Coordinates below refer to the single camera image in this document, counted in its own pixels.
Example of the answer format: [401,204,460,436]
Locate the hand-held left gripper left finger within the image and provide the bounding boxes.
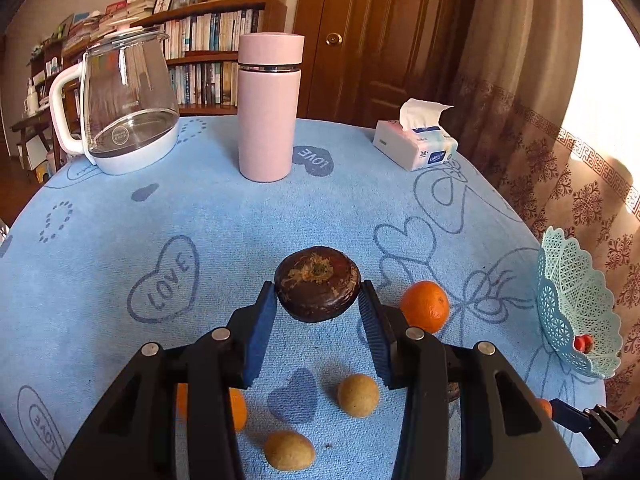
[54,280,278,480]

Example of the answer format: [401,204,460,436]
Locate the small wooden side table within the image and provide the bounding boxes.
[10,110,56,171]

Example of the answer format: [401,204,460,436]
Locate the brown wooden door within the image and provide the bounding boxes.
[291,0,483,128]

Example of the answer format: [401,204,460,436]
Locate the tan round longan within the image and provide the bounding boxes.
[336,373,381,418]
[263,430,317,472]

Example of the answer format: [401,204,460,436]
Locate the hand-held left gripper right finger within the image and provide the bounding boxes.
[359,280,583,480]

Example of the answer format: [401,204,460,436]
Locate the pile of books atop bookshelf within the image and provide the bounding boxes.
[62,0,173,51]

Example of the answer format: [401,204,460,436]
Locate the white tissue pack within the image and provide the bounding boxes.
[371,98,459,172]

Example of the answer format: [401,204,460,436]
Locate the wooden bookshelf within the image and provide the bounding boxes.
[25,0,288,117]

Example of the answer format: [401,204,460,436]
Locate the pink thermos bottle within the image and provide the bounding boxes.
[237,33,306,182]

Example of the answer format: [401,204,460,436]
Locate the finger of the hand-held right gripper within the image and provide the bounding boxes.
[549,398,632,461]

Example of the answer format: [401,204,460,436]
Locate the brown patterned curtain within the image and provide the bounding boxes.
[447,0,640,421]

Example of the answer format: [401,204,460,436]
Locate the teal plastic lattice basket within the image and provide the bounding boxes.
[536,226,623,379]

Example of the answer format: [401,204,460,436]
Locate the rows of shelved books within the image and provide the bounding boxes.
[162,9,265,107]

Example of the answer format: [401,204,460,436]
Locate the glass kettle with white handle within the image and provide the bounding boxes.
[48,19,181,176]

